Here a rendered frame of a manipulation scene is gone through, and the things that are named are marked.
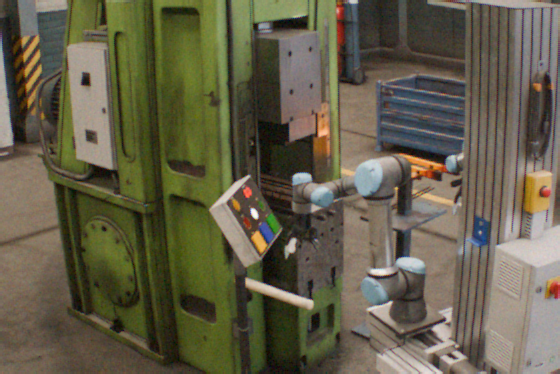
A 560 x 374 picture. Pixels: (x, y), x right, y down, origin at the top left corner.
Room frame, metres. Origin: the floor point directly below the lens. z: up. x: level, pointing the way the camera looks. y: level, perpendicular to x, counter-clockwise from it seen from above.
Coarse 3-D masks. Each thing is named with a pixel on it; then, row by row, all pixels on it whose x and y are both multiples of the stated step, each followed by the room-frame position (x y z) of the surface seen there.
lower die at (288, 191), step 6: (276, 180) 3.70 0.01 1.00; (282, 180) 3.72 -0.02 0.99; (264, 186) 3.64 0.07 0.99; (270, 186) 3.64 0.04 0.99; (276, 186) 3.63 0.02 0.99; (282, 186) 3.61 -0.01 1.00; (264, 192) 3.58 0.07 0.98; (270, 192) 3.58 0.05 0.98; (276, 192) 3.57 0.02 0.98; (282, 192) 3.55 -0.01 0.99; (288, 192) 3.55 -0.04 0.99; (264, 198) 3.56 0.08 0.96; (270, 198) 3.54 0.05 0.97; (276, 198) 3.51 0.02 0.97; (282, 198) 3.49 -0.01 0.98; (288, 198) 3.49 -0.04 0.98; (276, 204) 3.51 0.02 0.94; (282, 204) 3.49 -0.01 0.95; (288, 204) 3.46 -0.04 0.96; (312, 204) 3.57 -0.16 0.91
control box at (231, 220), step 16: (240, 192) 3.04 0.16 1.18; (256, 192) 3.16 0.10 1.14; (224, 208) 2.88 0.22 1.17; (240, 208) 2.95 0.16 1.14; (256, 208) 3.07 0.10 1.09; (224, 224) 2.88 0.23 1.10; (240, 224) 2.88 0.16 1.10; (256, 224) 2.99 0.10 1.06; (240, 240) 2.86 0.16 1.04; (272, 240) 3.02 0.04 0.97; (240, 256) 2.87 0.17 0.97; (256, 256) 2.85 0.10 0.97
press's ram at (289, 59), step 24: (264, 48) 3.47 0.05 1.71; (288, 48) 3.46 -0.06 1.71; (312, 48) 3.59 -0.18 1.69; (264, 72) 3.47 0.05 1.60; (288, 72) 3.46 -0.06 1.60; (312, 72) 3.59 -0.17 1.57; (264, 96) 3.48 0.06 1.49; (288, 96) 3.45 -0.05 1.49; (312, 96) 3.59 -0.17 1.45; (264, 120) 3.48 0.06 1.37; (288, 120) 3.45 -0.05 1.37
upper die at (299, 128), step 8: (296, 120) 3.49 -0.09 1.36; (304, 120) 3.54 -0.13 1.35; (312, 120) 3.58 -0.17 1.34; (264, 128) 3.55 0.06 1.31; (272, 128) 3.52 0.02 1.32; (280, 128) 3.48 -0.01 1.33; (288, 128) 3.45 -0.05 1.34; (296, 128) 3.49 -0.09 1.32; (304, 128) 3.54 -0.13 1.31; (312, 128) 3.58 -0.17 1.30; (264, 136) 3.55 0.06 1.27; (272, 136) 3.52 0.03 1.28; (280, 136) 3.49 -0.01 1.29; (288, 136) 3.45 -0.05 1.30; (296, 136) 3.49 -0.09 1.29; (304, 136) 3.53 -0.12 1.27
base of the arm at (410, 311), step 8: (392, 304) 2.58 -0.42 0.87; (400, 304) 2.54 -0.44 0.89; (408, 304) 2.53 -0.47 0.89; (416, 304) 2.53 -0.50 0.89; (424, 304) 2.56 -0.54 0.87; (392, 312) 2.55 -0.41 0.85; (400, 312) 2.53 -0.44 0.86; (408, 312) 2.52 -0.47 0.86; (416, 312) 2.52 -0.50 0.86; (424, 312) 2.54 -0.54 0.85; (400, 320) 2.52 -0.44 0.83; (408, 320) 2.51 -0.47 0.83; (416, 320) 2.51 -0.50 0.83
